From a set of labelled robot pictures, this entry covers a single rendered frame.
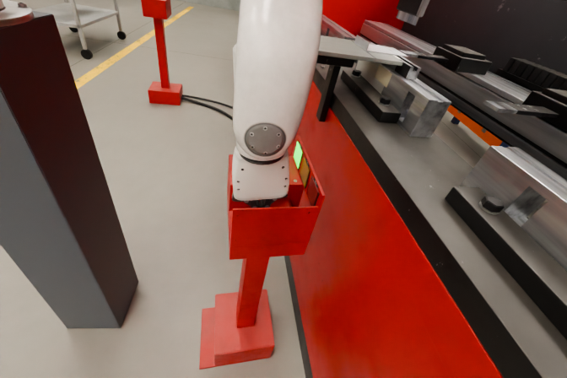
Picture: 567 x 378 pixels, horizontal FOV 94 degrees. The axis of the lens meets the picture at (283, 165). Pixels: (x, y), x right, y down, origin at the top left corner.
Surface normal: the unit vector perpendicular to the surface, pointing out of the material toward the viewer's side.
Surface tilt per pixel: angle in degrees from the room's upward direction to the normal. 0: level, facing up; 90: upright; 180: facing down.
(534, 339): 0
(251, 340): 0
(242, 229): 90
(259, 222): 90
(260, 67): 75
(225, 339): 0
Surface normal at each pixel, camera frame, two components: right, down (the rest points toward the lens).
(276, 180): 0.27, 0.64
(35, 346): 0.16, -0.78
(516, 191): -0.97, -0.04
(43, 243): 0.06, 0.61
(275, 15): 0.16, -0.05
